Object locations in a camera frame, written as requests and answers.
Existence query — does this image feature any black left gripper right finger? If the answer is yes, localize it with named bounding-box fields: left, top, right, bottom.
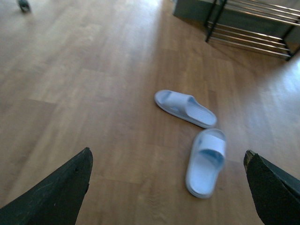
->
left=244, top=150, right=300, bottom=225

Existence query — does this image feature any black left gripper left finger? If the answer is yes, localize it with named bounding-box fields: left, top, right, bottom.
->
left=0, top=147, right=93, bottom=225

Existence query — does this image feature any light blue slipper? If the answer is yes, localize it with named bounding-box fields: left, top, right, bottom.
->
left=154, top=90, right=217, bottom=128
left=185, top=128, right=226, bottom=199

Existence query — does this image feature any black metal shoe rack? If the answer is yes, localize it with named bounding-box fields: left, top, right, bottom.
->
left=204, top=0, right=300, bottom=61

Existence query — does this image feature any black caster wheel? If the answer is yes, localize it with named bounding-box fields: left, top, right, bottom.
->
left=17, top=0, right=30, bottom=13

